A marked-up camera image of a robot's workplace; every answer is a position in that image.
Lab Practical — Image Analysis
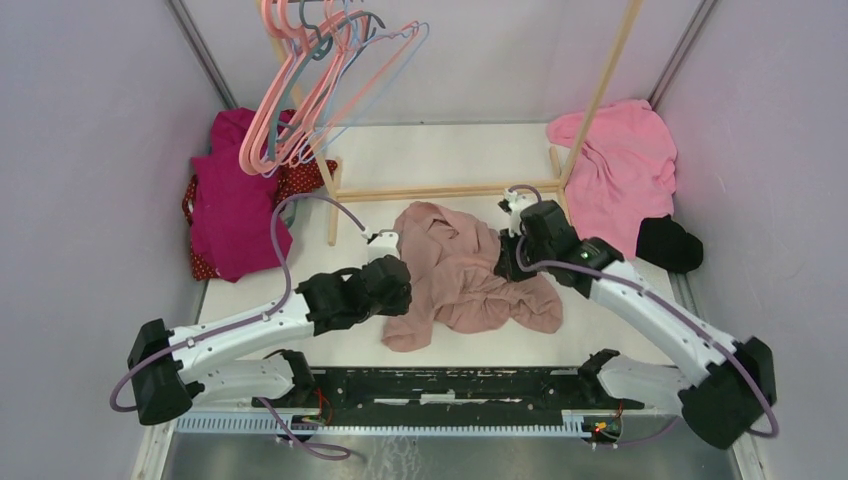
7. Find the white slotted cable duct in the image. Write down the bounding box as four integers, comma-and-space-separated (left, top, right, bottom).
173, 412, 591, 439

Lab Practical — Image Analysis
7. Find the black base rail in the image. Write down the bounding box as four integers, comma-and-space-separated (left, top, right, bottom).
270, 367, 644, 427

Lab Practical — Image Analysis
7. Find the black cloth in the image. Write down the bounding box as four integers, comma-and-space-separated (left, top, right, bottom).
636, 215, 704, 274

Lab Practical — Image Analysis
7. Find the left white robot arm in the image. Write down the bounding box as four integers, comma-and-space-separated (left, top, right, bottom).
126, 255, 412, 426

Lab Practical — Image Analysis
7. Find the wooden clothes rack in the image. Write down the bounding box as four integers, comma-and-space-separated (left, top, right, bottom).
256, 0, 645, 248

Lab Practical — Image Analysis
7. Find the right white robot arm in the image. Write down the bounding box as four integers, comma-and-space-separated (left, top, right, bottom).
495, 191, 781, 449

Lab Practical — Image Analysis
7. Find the pink towel garment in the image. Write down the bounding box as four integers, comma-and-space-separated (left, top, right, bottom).
564, 99, 677, 259

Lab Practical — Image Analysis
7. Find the grey teal hanger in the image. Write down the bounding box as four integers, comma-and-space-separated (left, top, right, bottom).
258, 1, 387, 170

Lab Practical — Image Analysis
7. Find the pink plastic hanger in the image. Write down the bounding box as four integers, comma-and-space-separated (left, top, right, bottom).
238, 1, 359, 176

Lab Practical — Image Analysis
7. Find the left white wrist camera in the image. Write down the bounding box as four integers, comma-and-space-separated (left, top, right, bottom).
362, 229, 400, 261

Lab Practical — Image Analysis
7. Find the dusty pink skirt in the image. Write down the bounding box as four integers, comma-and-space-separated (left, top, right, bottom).
381, 201, 564, 352

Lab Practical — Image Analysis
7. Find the red polka dot garment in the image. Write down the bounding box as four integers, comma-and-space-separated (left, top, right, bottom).
181, 163, 325, 281

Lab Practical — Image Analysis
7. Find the magenta garment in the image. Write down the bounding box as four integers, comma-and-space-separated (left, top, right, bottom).
183, 108, 280, 282

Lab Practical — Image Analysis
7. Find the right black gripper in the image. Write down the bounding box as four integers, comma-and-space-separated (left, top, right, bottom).
494, 224, 553, 283

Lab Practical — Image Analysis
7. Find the light blue hanger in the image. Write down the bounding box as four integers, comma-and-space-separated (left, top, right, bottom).
261, 13, 431, 179

